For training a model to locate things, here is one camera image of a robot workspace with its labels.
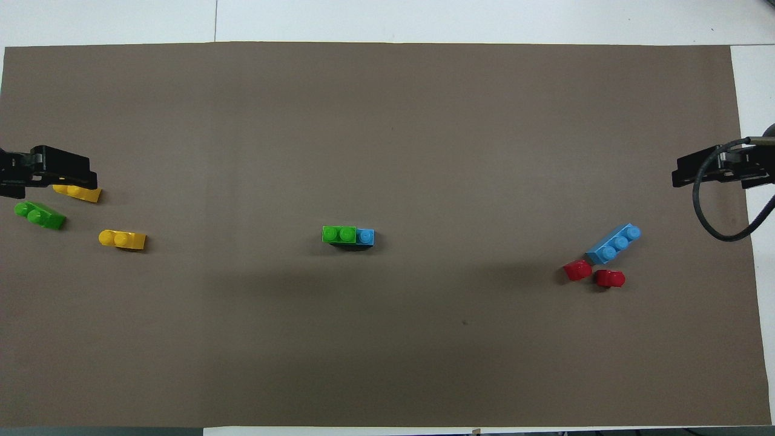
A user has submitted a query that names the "yellow two-stud block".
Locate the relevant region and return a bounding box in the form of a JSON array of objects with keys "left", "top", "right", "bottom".
[
  {"left": 52, "top": 182, "right": 102, "bottom": 203},
  {"left": 98, "top": 230, "right": 147, "bottom": 251}
]

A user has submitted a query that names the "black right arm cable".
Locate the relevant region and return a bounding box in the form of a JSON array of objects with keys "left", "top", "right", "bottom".
[{"left": 692, "top": 137, "right": 775, "bottom": 242}]

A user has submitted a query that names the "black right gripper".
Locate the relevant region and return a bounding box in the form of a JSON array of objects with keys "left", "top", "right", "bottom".
[{"left": 671, "top": 145, "right": 775, "bottom": 189}]

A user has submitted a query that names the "blue three-stud block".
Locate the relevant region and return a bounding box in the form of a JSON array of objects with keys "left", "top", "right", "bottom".
[
  {"left": 330, "top": 228, "right": 375, "bottom": 250},
  {"left": 585, "top": 223, "right": 642, "bottom": 265}
]

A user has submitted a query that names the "brown table mat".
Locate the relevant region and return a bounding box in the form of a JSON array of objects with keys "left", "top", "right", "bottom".
[{"left": 0, "top": 41, "right": 771, "bottom": 428}]

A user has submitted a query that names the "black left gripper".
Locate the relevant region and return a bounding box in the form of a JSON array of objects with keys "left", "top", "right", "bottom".
[{"left": 0, "top": 145, "right": 98, "bottom": 199}]

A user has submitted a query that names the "green two-stud block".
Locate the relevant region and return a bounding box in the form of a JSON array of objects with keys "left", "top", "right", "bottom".
[
  {"left": 322, "top": 225, "right": 358, "bottom": 245},
  {"left": 14, "top": 202, "right": 67, "bottom": 231}
]

